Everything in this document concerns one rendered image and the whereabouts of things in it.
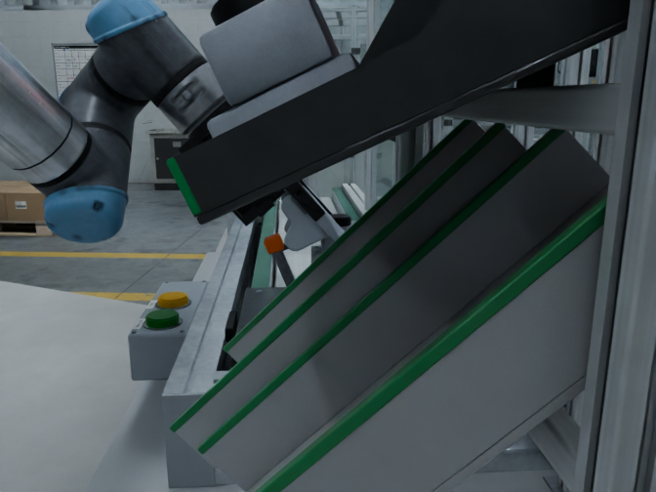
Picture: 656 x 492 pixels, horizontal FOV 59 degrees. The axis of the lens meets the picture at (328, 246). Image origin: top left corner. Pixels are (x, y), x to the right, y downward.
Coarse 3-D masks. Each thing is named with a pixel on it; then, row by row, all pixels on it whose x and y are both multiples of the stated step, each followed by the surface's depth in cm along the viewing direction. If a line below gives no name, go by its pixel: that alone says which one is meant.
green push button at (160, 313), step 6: (150, 312) 72; (156, 312) 72; (162, 312) 72; (168, 312) 72; (174, 312) 72; (150, 318) 70; (156, 318) 70; (162, 318) 70; (168, 318) 70; (174, 318) 71; (150, 324) 70; (156, 324) 70; (162, 324) 70; (168, 324) 70; (174, 324) 71
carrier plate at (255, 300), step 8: (248, 288) 82; (256, 288) 82; (264, 288) 82; (272, 288) 82; (280, 288) 82; (248, 296) 79; (256, 296) 79; (264, 296) 79; (272, 296) 79; (248, 304) 76; (256, 304) 76; (264, 304) 76; (248, 312) 73; (256, 312) 73; (240, 320) 70; (248, 320) 70; (240, 328) 68; (232, 360) 60
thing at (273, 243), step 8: (272, 240) 68; (280, 240) 68; (272, 248) 68; (280, 248) 68; (288, 248) 69; (280, 256) 69; (280, 264) 69; (288, 264) 70; (280, 272) 69; (288, 272) 69; (288, 280) 70
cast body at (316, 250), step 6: (336, 216) 69; (342, 216) 69; (348, 216) 69; (336, 222) 67; (342, 222) 67; (348, 222) 68; (354, 222) 70; (324, 240) 67; (330, 240) 67; (312, 246) 71; (318, 246) 71; (324, 246) 67; (312, 252) 68; (318, 252) 68; (312, 258) 68
